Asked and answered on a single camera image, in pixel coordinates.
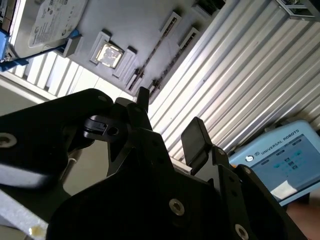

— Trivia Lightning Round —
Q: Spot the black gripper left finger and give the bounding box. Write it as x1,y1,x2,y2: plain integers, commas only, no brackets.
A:
0,86,176,192

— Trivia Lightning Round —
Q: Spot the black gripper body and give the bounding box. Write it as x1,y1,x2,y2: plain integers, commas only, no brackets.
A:
47,159,236,240

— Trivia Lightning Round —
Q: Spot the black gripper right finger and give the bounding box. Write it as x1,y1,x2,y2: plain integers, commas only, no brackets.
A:
180,116,309,240

